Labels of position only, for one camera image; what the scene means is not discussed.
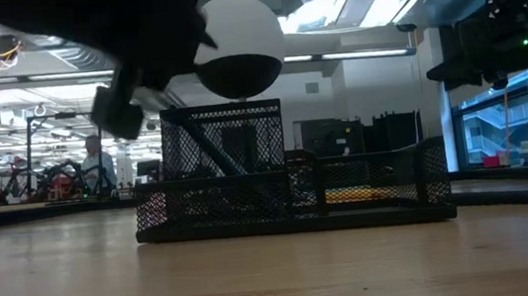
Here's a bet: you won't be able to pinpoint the person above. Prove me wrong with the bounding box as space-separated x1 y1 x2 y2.
76 133 121 198

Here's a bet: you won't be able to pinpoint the black ceiling-hung device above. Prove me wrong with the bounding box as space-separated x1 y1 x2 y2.
0 32 27 63

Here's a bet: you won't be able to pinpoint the black mesh desk organizer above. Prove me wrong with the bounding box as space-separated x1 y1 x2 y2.
121 77 459 257

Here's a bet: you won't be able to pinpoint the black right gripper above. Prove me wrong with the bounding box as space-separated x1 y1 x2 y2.
420 12 528 99

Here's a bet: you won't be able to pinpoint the dark computer monitor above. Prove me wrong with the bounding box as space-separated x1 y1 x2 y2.
134 157 165 184

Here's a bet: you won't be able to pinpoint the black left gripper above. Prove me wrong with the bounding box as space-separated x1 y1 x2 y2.
76 0 228 145

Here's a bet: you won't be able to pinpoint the white globe table lamp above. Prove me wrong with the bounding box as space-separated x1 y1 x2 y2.
185 0 292 106

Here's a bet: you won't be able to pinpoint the black metal rig stand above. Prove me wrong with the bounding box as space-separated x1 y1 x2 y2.
19 107 112 202

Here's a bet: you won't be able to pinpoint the red box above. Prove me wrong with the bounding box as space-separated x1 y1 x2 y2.
481 154 502 170

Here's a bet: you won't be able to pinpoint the ceiling strip light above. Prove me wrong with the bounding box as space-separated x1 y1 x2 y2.
0 61 117 93
281 40 418 71

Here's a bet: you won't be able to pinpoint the yellow-handled scissors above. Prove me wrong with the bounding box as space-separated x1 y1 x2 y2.
324 178 418 208

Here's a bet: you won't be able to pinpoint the red and black machine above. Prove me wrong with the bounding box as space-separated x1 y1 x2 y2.
0 152 87 209

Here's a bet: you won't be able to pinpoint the black pen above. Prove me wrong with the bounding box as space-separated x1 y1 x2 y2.
452 184 528 220

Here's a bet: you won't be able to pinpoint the black aluminium table frame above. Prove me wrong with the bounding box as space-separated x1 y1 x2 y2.
0 145 528 247

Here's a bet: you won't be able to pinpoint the black equipment case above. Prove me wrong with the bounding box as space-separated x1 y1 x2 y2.
298 113 370 162
370 107 425 154

